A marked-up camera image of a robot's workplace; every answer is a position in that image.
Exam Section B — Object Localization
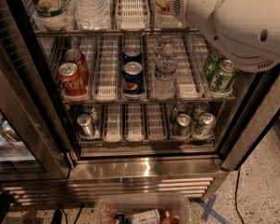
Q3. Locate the orange patterned can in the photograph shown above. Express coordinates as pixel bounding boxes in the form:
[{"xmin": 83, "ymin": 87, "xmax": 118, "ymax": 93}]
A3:
[{"xmin": 155, "ymin": 4, "xmax": 171, "ymax": 15}]

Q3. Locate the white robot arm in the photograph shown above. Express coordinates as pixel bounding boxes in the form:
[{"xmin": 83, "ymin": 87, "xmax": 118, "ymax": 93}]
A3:
[{"xmin": 155, "ymin": 0, "xmax": 280, "ymax": 72}]

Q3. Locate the clear water bottle top shelf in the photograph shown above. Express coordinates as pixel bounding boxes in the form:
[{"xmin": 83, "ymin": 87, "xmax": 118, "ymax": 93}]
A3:
[{"xmin": 74, "ymin": 0, "xmax": 110, "ymax": 31}]

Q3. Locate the rear blue pepsi can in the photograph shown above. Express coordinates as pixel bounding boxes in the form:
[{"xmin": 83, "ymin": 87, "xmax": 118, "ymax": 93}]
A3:
[{"xmin": 122, "ymin": 46, "xmax": 142, "ymax": 63}]

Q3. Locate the blue pepsi can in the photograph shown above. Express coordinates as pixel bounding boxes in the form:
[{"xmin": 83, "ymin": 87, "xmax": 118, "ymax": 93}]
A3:
[
  {"xmin": 122, "ymin": 46, "xmax": 142, "ymax": 63},
  {"xmin": 122, "ymin": 62, "xmax": 143, "ymax": 94}
]

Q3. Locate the front blue pepsi can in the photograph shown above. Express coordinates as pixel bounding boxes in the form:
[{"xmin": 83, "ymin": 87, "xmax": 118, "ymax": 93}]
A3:
[{"xmin": 122, "ymin": 62, "xmax": 143, "ymax": 94}]

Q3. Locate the rear green can middle shelf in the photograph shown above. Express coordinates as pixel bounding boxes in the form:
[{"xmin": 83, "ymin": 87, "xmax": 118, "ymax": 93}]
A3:
[{"xmin": 203, "ymin": 49, "xmax": 224, "ymax": 81}]

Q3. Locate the green can shelf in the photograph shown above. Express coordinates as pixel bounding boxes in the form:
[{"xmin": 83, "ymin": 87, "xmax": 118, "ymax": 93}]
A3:
[
  {"xmin": 208, "ymin": 60, "xmax": 237, "ymax": 92},
  {"xmin": 203, "ymin": 49, "xmax": 224, "ymax": 81}
]

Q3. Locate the rear red cola can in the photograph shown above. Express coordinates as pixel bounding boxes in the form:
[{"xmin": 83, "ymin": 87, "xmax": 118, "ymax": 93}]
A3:
[{"xmin": 64, "ymin": 49, "xmax": 89, "ymax": 85}]

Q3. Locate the red cola can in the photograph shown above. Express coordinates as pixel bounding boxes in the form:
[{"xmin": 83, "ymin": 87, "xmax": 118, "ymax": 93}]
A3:
[
  {"xmin": 64, "ymin": 49, "xmax": 89, "ymax": 85},
  {"xmin": 58, "ymin": 63, "xmax": 87, "ymax": 96}
]

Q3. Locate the front green can middle shelf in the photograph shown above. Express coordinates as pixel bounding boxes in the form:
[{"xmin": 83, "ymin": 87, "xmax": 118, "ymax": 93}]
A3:
[{"xmin": 208, "ymin": 60, "xmax": 237, "ymax": 92}]

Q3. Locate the stainless steel fridge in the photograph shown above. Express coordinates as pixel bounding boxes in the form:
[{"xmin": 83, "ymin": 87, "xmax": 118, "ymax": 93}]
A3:
[{"xmin": 0, "ymin": 0, "xmax": 280, "ymax": 205}]

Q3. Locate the rear left green can bottom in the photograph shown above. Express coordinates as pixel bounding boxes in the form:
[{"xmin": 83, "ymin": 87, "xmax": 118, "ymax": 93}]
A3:
[{"xmin": 170, "ymin": 101, "xmax": 189, "ymax": 124}]

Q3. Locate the rear right green can bottom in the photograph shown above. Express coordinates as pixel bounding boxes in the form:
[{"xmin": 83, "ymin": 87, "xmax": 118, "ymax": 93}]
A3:
[{"xmin": 191, "ymin": 102, "xmax": 210, "ymax": 120}]

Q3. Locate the front red cola can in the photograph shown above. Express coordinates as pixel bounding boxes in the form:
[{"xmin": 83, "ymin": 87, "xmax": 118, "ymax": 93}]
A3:
[{"xmin": 58, "ymin": 63, "xmax": 87, "ymax": 96}]

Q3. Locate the rear silver can bottom shelf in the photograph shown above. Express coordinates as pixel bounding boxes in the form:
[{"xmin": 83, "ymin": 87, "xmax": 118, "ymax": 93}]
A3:
[{"xmin": 82, "ymin": 105, "xmax": 99, "ymax": 130}]

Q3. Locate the silver can shelf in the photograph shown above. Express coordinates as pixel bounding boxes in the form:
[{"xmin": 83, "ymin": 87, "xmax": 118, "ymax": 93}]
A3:
[
  {"xmin": 77, "ymin": 114, "xmax": 95, "ymax": 136},
  {"xmin": 82, "ymin": 105, "xmax": 99, "ymax": 130}
]

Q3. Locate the front left green can bottom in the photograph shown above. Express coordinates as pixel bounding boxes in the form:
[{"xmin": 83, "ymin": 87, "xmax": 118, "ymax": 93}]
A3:
[{"xmin": 172, "ymin": 114, "xmax": 191, "ymax": 138}]

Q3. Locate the front right green can bottom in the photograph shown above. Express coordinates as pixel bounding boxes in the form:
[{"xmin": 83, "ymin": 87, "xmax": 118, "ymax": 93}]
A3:
[{"xmin": 193, "ymin": 113, "xmax": 216, "ymax": 137}]

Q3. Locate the front silver can bottom shelf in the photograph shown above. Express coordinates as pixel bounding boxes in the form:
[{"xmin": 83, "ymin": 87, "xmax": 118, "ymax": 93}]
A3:
[{"xmin": 77, "ymin": 114, "xmax": 95, "ymax": 136}]

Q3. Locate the glass fridge door left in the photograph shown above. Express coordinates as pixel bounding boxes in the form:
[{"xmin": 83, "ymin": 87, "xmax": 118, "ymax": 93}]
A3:
[{"xmin": 0, "ymin": 0, "xmax": 69, "ymax": 182}]

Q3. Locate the rear small water bottle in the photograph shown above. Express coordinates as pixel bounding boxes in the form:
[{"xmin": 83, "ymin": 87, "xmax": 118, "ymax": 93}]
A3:
[{"xmin": 153, "ymin": 35, "xmax": 174, "ymax": 56}]

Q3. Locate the small water bottle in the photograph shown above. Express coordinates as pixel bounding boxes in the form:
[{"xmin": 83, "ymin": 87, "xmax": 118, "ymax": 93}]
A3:
[
  {"xmin": 153, "ymin": 35, "xmax": 174, "ymax": 56},
  {"xmin": 154, "ymin": 44, "xmax": 177, "ymax": 100}
]

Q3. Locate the front small water bottle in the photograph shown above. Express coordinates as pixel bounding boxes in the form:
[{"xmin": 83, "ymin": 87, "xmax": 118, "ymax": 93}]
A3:
[{"xmin": 154, "ymin": 44, "xmax": 177, "ymax": 100}]

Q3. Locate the clear plastic bin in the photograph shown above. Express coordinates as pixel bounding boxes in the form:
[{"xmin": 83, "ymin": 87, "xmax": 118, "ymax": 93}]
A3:
[{"xmin": 93, "ymin": 192, "xmax": 191, "ymax": 224}]

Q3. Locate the white bottle in bin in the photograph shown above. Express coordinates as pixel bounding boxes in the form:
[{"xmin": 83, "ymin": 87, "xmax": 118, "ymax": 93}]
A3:
[{"xmin": 130, "ymin": 209, "xmax": 161, "ymax": 224}]

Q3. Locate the black cable on floor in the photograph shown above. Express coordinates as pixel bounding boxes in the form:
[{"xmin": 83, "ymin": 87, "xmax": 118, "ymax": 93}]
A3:
[{"xmin": 234, "ymin": 168, "xmax": 246, "ymax": 224}]

